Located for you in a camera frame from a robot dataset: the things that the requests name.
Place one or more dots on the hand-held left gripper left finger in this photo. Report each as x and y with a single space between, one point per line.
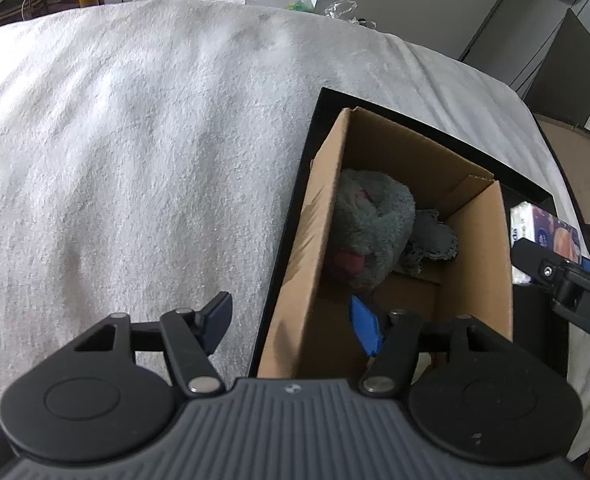
217 317

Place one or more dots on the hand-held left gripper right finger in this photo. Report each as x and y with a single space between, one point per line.
367 327

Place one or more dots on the blue tissue packet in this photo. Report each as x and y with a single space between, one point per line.
535 225

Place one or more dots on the brown cardboard box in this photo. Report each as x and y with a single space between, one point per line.
480 260

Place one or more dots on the blue-grey fluffy plush toy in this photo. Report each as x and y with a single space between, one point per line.
370 220

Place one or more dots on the black tray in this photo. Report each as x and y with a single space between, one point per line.
295 230

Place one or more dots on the flat cardboard tray on floor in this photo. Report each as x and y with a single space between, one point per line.
575 160

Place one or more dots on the white blanket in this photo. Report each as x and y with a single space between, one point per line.
125 185

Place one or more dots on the dark leaning board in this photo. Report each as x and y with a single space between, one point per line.
565 65

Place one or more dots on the grey broom pole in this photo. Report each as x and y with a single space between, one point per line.
492 10

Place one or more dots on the clear plastic bag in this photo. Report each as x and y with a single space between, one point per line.
347 12

